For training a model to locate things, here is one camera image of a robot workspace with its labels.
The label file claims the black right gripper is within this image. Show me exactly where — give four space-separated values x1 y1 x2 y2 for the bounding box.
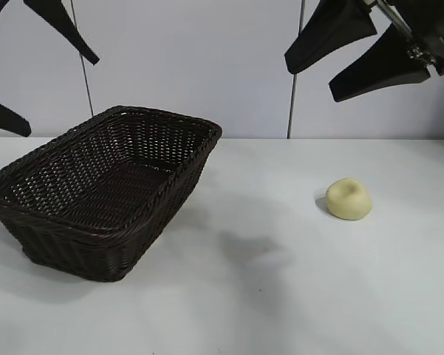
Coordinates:
284 0 444 104

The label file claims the dark brown wicker basket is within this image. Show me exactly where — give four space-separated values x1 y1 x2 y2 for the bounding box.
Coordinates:
0 105 223 283

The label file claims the pale yellow egg yolk pastry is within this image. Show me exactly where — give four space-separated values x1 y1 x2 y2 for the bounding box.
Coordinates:
325 177 373 222

